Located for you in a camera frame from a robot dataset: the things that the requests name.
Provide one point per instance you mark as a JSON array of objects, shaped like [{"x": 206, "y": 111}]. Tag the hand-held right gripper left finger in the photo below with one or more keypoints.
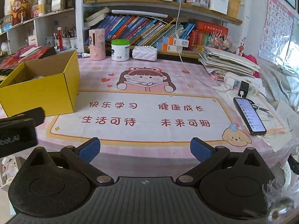
[{"x": 90, "y": 150}]

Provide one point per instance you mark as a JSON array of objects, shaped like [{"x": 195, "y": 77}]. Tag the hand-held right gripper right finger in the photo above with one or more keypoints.
[{"x": 202, "y": 149}]

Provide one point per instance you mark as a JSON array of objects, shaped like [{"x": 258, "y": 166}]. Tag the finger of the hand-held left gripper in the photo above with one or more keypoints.
[{"x": 35, "y": 115}]

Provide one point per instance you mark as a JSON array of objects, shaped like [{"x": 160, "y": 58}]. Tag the yellow cardboard box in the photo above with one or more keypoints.
[{"x": 46, "y": 93}]

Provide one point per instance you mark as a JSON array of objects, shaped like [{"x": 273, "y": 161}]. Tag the black smartphone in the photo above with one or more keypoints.
[{"x": 250, "y": 116}]

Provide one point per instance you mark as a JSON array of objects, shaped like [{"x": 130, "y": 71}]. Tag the pile of red packets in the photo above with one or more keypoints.
[{"x": 35, "y": 56}]

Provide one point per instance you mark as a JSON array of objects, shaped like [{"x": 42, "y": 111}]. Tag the white booklet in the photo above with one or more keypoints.
[{"x": 29, "y": 51}]

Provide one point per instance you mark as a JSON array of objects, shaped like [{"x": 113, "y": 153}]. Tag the black electronic keyboard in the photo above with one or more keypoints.
[{"x": 49, "y": 52}]

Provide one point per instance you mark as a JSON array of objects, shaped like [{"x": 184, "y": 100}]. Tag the white plug charger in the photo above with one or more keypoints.
[{"x": 230, "y": 82}]

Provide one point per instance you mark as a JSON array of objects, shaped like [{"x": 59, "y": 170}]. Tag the white box red label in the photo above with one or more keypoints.
[{"x": 32, "y": 40}]

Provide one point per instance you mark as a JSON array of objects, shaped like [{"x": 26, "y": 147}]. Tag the black charger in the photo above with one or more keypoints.
[{"x": 244, "y": 87}]

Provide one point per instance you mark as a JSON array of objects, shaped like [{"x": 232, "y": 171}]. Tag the white plastic bag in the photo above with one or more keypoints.
[{"x": 5, "y": 46}]

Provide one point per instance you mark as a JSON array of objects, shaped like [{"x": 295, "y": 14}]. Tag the small spray bottle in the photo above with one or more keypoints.
[{"x": 83, "y": 55}]

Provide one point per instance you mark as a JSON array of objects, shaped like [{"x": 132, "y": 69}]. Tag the red tassel ornament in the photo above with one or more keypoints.
[{"x": 60, "y": 39}]

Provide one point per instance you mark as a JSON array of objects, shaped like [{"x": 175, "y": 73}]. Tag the white power strip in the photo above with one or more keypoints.
[{"x": 253, "y": 87}]

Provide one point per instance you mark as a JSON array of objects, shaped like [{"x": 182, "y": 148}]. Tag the pink checked printed tablecloth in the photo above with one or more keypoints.
[{"x": 149, "y": 86}]

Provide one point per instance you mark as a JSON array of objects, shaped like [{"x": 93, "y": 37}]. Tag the white cubby shelf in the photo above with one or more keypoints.
[{"x": 44, "y": 25}]

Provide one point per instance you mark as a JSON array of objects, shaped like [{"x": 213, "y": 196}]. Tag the stack of paper booklets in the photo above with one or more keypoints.
[{"x": 229, "y": 61}]

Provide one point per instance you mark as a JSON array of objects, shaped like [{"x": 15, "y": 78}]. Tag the pink humidifier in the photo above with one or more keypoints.
[{"x": 97, "y": 46}]

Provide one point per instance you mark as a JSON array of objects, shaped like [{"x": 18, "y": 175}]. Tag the grey blanket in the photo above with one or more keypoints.
[{"x": 278, "y": 81}]

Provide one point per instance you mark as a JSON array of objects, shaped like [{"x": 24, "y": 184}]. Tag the white jar green lid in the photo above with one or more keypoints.
[{"x": 120, "y": 52}]

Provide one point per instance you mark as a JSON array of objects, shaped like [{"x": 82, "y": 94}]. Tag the red cloth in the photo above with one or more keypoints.
[{"x": 253, "y": 59}]

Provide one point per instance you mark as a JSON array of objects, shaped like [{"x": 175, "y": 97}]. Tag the fortune god figure box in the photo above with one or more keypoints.
[{"x": 19, "y": 12}]

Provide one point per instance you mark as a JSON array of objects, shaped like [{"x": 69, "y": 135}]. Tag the orange blue medicine box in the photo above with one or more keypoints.
[
  {"x": 168, "y": 48},
  {"x": 175, "y": 41}
]

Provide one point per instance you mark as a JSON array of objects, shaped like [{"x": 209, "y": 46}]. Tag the white bottle yellow label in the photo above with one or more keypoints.
[{"x": 41, "y": 8}]

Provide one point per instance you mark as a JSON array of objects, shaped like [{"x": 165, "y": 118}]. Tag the colourful flower decoration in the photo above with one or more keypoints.
[{"x": 220, "y": 42}]

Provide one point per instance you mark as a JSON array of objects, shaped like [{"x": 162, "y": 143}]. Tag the wooden bookshelf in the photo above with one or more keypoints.
[{"x": 79, "y": 16}]

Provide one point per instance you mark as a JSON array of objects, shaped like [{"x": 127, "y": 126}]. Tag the red deer ornament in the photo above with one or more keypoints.
[{"x": 241, "y": 47}]

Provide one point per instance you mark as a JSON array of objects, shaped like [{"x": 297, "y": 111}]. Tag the white quilted purse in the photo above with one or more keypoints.
[{"x": 144, "y": 54}]

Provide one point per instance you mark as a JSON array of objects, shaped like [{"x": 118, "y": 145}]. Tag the pair of thick books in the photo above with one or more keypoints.
[{"x": 97, "y": 16}]

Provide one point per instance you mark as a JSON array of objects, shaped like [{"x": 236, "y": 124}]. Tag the red boxed book set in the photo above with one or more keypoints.
[{"x": 210, "y": 28}]

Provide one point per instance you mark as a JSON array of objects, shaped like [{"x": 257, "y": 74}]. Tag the row of blue children's books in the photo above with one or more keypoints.
[{"x": 140, "y": 31}]

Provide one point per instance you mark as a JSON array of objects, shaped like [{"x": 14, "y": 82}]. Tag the white pen box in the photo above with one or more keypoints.
[{"x": 218, "y": 4}]

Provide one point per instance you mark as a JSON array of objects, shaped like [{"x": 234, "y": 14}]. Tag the white paper roll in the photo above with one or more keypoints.
[{"x": 140, "y": 13}]

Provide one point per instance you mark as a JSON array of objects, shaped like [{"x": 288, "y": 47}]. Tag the alphabet wall poster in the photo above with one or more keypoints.
[{"x": 275, "y": 28}]

